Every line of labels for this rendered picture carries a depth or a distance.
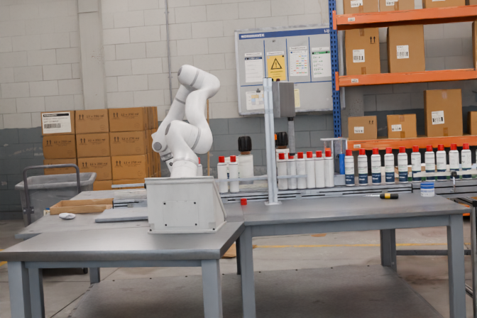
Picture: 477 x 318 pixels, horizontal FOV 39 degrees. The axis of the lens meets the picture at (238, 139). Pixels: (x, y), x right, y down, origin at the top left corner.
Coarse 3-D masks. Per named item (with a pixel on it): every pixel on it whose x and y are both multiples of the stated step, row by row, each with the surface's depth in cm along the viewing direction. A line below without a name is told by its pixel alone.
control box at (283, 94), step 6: (276, 84) 349; (282, 84) 351; (288, 84) 357; (276, 90) 349; (282, 90) 351; (288, 90) 357; (294, 90) 363; (276, 96) 350; (282, 96) 351; (288, 96) 357; (294, 96) 362; (276, 102) 350; (282, 102) 351; (288, 102) 357; (294, 102) 362; (276, 108) 350; (282, 108) 351; (288, 108) 357; (294, 108) 362; (276, 114) 351; (282, 114) 351; (288, 114) 357; (294, 114) 362
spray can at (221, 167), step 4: (220, 156) 367; (220, 160) 367; (224, 160) 368; (220, 164) 366; (224, 164) 366; (220, 168) 366; (224, 168) 366; (220, 172) 366; (224, 172) 366; (220, 176) 366; (224, 176) 366; (220, 184) 367; (224, 184) 367; (220, 188) 367; (224, 188) 367; (220, 192) 367; (224, 192) 367
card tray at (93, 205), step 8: (72, 200) 379; (80, 200) 380; (88, 200) 380; (96, 200) 380; (104, 200) 380; (112, 200) 380; (56, 208) 354; (64, 208) 354; (72, 208) 354; (80, 208) 354; (88, 208) 354; (96, 208) 354; (104, 208) 355
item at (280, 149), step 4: (276, 132) 428; (280, 132) 426; (284, 132) 426; (280, 136) 425; (284, 136) 425; (276, 140) 427; (280, 140) 425; (284, 140) 425; (276, 144) 428; (280, 144) 425; (284, 144) 425; (280, 148) 426; (284, 148) 426; (288, 148) 427; (276, 152) 427; (280, 152) 425; (284, 152) 425; (288, 152) 427
